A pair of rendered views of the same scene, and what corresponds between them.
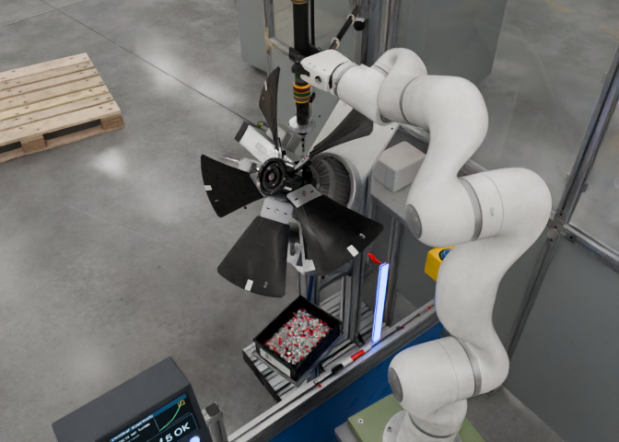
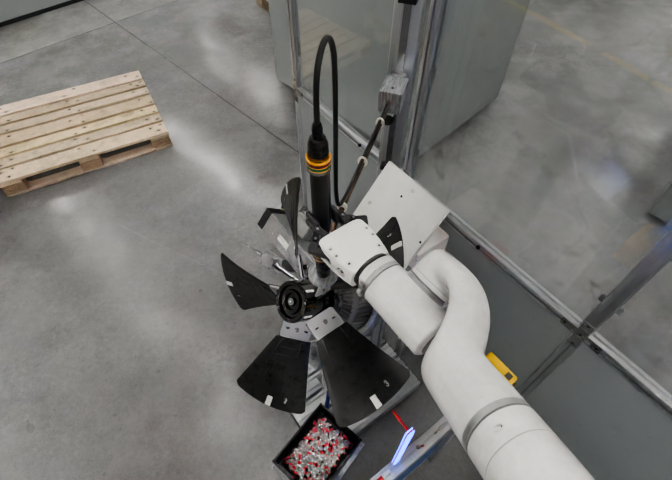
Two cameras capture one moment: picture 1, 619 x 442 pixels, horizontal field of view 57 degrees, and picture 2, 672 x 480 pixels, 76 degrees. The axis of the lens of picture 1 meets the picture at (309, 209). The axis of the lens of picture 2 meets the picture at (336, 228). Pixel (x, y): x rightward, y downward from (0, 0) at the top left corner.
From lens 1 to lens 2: 0.73 m
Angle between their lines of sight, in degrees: 9
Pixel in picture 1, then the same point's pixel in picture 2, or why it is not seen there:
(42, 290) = (97, 312)
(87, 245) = (138, 267)
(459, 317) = not seen: outside the picture
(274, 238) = (294, 356)
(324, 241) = (345, 387)
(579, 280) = (597, 383)
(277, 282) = (297, 398)
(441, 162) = not seen: outside the picture
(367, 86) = (406, 309)
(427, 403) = not seen: outside the picture
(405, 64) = (464, 319)
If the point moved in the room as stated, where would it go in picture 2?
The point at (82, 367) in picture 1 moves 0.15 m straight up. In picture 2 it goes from (131, 393) to (120, 383)
